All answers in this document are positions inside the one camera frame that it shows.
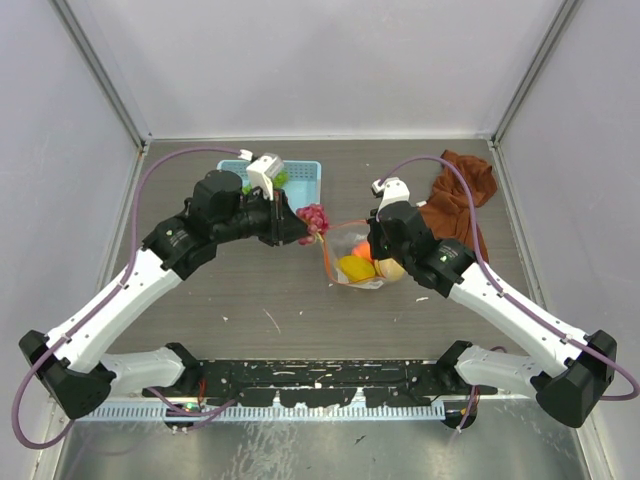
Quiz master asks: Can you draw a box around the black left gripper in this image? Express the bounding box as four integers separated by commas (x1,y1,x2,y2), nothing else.
214,185,311,247

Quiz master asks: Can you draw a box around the purple grape bunch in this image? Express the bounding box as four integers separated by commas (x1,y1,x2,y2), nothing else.
296,203,330,245

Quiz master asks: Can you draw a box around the light blue plastic basket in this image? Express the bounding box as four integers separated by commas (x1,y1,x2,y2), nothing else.
217,160,321,210

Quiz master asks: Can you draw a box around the green grape bunch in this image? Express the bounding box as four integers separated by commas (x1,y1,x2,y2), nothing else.
243,171,289,195

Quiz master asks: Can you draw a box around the yellow star fruit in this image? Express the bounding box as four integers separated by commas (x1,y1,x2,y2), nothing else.
338,255,376,283

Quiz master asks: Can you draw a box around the clear zip top bag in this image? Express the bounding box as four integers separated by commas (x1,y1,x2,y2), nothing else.
322,220,406,290

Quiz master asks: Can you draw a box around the orange peach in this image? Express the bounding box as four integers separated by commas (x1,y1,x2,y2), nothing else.
351,241,373,263

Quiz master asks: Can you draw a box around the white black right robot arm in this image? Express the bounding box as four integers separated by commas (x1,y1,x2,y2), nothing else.
367,201,617,428

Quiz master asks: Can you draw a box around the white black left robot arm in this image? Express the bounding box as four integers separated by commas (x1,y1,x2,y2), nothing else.
19,170,307,420

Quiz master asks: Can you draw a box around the brown cloth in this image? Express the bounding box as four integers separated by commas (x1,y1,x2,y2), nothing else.
419,150,497,249

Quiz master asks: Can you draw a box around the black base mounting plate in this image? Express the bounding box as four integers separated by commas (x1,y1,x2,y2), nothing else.
158,360,471,408

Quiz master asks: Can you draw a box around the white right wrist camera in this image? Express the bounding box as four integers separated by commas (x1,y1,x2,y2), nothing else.
371,177,410,216

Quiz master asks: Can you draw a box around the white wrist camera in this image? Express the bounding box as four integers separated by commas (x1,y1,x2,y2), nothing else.
371,177,410,216
246,153,284,201

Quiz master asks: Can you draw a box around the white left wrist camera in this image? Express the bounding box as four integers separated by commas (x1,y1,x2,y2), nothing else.
246,153,284,201

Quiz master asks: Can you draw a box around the slotted cable duct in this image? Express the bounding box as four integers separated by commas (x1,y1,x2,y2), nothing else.
79,400,446,422

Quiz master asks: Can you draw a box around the left aluminium frame post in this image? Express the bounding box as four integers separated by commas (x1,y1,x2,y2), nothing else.
50,1,152,151

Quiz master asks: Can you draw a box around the aluminium frame post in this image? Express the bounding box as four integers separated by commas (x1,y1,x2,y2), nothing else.
50,1,152,151
490,0,583,146

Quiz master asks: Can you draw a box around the right aluminium frame post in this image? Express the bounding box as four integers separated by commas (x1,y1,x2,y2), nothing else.
490,0,583,146

